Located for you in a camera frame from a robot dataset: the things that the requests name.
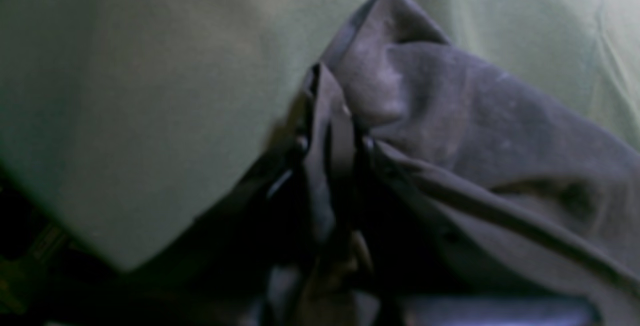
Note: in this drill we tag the light green table cloth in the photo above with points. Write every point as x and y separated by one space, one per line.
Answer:
125 118

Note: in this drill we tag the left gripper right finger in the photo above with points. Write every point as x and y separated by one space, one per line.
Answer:
425 272

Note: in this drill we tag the grey t-shirt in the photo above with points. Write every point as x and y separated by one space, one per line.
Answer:
551 198

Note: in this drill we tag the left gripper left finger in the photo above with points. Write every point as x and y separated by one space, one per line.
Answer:
250 259

